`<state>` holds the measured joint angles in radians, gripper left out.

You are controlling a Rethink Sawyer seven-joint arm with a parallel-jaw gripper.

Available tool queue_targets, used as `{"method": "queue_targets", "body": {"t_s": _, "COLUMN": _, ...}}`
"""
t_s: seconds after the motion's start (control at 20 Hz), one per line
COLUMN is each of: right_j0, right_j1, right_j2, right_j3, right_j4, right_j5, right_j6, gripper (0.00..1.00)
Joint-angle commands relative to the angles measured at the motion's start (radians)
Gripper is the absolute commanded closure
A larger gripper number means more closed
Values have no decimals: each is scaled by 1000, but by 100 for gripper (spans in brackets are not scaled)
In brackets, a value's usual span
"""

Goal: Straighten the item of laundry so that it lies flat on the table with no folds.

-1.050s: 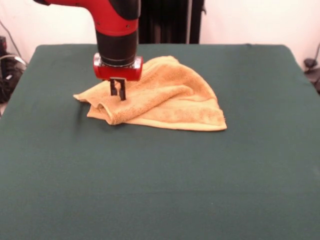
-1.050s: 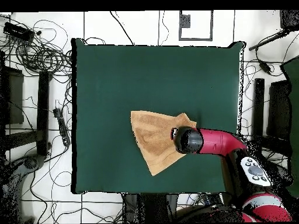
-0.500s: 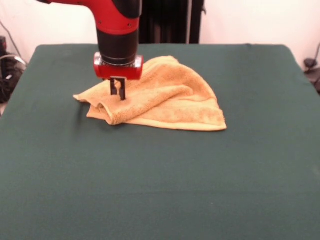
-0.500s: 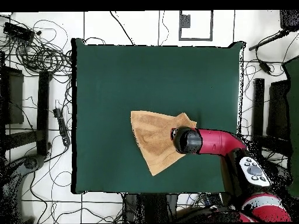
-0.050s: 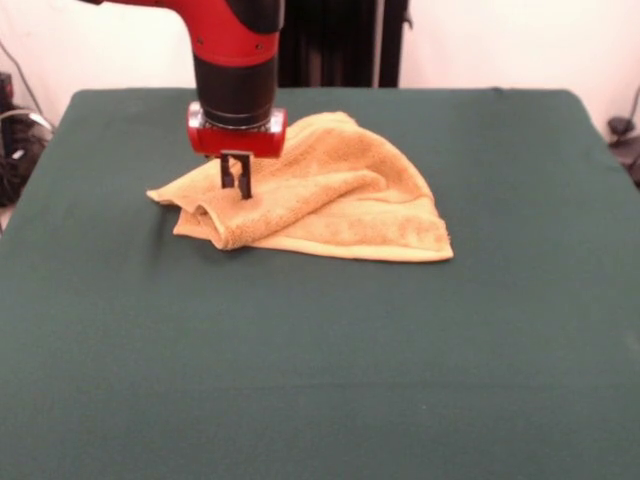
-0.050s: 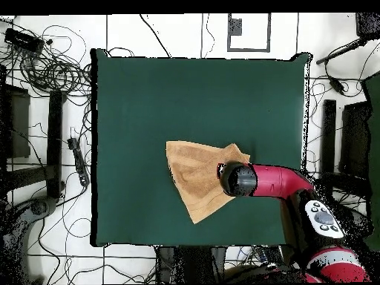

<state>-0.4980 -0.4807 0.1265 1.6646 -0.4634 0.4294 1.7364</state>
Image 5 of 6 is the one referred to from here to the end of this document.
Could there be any yellow terry towel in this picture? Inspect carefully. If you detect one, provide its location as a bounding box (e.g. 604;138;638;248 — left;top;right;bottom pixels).
145;110;455;263

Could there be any black clamp stand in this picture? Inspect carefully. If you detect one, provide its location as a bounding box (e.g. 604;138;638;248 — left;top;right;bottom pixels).
606;115;640;189

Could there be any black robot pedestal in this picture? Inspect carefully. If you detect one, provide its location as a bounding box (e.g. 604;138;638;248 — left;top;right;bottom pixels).
277;0;414;90

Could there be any dark green table cloth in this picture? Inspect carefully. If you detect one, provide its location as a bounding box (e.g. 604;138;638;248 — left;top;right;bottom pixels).
0;87;640;480

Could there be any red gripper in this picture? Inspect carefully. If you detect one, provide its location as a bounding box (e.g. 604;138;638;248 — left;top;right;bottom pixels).
186;102;289;202

